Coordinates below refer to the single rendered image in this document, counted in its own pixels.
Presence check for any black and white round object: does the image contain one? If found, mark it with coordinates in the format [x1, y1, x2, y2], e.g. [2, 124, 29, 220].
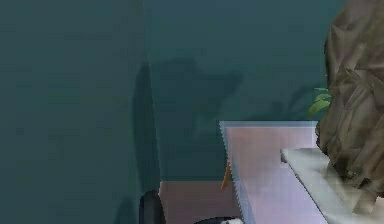
[192, 216, 244, 224]

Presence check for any green house plant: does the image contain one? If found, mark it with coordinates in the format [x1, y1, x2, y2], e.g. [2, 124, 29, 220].
[307, 87, 333, 118]

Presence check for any pale grey sculpture base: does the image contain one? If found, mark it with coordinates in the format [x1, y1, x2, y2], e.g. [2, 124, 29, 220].
[280, 147, 384, 224]

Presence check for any brown rock sculpture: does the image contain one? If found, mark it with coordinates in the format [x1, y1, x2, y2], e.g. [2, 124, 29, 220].
[315, 0, 384, 200]

